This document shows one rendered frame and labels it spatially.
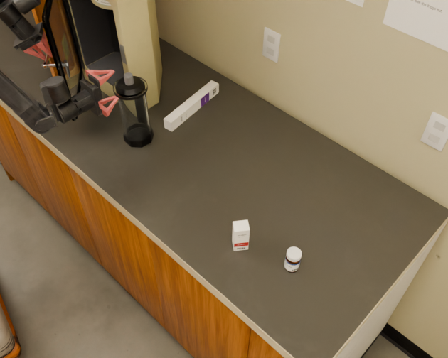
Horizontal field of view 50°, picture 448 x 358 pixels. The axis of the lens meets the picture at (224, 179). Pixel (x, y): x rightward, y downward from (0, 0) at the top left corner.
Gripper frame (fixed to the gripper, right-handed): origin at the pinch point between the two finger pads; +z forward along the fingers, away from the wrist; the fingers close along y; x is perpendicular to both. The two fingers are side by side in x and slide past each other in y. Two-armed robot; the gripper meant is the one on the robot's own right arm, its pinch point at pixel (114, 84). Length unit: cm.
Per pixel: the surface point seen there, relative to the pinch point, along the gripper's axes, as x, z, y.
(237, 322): -67, -14, -42
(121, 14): 9.1, 12.8, 14.7
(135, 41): 9.1, 16.3, 3.7
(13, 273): 53, -44, -120
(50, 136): 22.2, -15.7, -26.1
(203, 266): -54, -15, -26
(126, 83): -0.6, 4.0, -1.2
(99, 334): -4, -34, -120
